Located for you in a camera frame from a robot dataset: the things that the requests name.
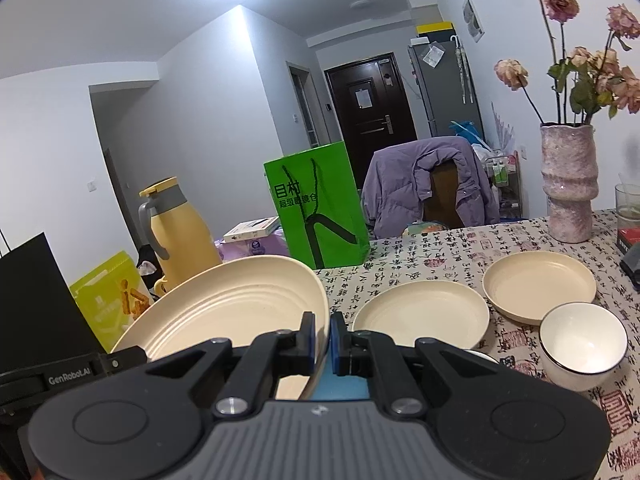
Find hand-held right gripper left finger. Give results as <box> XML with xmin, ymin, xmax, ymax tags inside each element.
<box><xmin>142</xmin><ymin>311</ymin><xmax>317</xmax><ymax>418</ymax></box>

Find yellow thermos jug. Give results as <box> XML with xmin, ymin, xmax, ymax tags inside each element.
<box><xmin>138</xmin><ymin>176</ymin><xmax>222</xmax><ymax>291</ymax></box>

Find blue plastic bag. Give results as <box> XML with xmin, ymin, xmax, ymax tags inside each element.
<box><xmin>449</xmin><ymin>120</ymin><xmax>485</xmax><ymax>145</ymax></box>

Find bunch of dried pink flowers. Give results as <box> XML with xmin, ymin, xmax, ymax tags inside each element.
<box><xmin>494</xmin><ymin>0</ymin><xmax>640</xmax><ymax>126</ymax></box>

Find white flat box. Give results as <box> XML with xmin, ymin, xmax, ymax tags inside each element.
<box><xmin>222</xmin><ymin>216</ymin><xmax>281</xmax><ymax>242</ymax></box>

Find folded pale umbrella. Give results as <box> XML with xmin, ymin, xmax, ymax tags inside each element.
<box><xmin>452</xmin><ymin>35</ymin><xmax>473</xmax><ymax>106</ymax></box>

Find purple tissue pack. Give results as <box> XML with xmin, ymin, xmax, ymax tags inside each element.
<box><xmin>215</xmin><ymin>227</ymin><xmax>292</xmax><ymax>263</ymax></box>

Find yellow box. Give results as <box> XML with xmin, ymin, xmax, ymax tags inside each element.
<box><xmin>416</xmin><ymin>21</ymin><xmax>455</xmax><ymax>37</ymax></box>

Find pink ceramic vase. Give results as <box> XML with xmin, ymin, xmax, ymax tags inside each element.
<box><xmin>540</xmin><ymin>122</ymin><xmax>599</xmax><ymax>244</ymax></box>

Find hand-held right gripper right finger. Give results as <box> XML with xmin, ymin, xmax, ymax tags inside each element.
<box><xmin>330</xmin><ymin>311</ymin><xmax>501</xmax><ymax>418</ymax></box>

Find yellow-green paper bag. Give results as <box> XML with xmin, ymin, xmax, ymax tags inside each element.
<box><xmin>69</xmin><ymin>251</ymin><xmax>156</xmax><ymax>353</ymax></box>

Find storage shelf with bottles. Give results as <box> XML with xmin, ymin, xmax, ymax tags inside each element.
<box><xmin>482</xmin><ymin>149</ymin><xmax>523</xmax><ymax>220</ymax></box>

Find black paper bag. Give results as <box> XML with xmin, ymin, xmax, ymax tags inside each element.
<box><xmin>0</xmin><ymin>231</ymin><xmax>108</xmax><ymax>376</ymax></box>

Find green paper bag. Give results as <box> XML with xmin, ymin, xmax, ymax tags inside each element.
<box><xmin>263</xmin><ymin>141</ymin><xmax>372</xmax><ymax>271</ymax></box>

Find clear glass cup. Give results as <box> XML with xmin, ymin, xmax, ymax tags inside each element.
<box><xmin>614</xmin><ymin>182</ymin><xmax>640</xmax><ymax>233</ymax></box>

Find purple padded jacket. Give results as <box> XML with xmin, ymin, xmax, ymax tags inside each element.
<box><xmin>361</xmin><ymin>136</ymin><xmax>501</xmax><ymax>240</ymax></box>

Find red black box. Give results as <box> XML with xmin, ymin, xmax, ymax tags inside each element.
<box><xmin>616</xmin><ymin>226</ymin><xmax>640</xmax><ymax>255</ymax></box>

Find patterned seat cushion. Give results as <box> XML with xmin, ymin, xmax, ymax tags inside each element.
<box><xmin>402</xmin><ymin>221</ymin><xmax>445</xmax><ymax>237</ymax></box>

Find dark entrance door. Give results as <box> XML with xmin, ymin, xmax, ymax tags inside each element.
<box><xmin>324</xmin><ymin>52</ymin><xmax>418</xmax><ymax>162</ymax></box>

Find grey purple cloth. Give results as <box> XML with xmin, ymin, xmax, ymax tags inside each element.
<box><xmin>620</xmin><ymin>242</ymin><xmax>640</xmax><ymax>288</ymax></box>

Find cream round plate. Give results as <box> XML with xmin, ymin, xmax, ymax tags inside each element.
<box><xmin>110</xmin><ymin>255</ymin><xmax>331</xmax><ymax>402</ymax></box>
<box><xmin>352</xmin><ymin>280</ymin><xmax>491</xmax><ymax>351</ymax></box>
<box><xmin>482</xmin><ymin>251</ymin><xmax>597</xmax><ymax>326</ymax></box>

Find grey interior door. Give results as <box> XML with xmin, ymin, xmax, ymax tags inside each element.
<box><xmin>286</xmin><ymin>60</ymin><xmax>321</xmax><ymax>150</ymax></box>

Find wooden chair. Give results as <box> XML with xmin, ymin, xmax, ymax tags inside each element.
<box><xmin>422</xmin><ymin>162</ymin><xmax>468</xmax><ymax>228</ymax></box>

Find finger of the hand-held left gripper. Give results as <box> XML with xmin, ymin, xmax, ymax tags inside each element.
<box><xmin>100</xmin><ymin>346</ymin><xmax>148</xmax><ymax>377</ymax></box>

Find grey refrigerator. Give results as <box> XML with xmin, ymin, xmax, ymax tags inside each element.
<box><xmin>407</xmin><ymin>35</ymin><xmax>485</xmax><ymax>138</ymax></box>

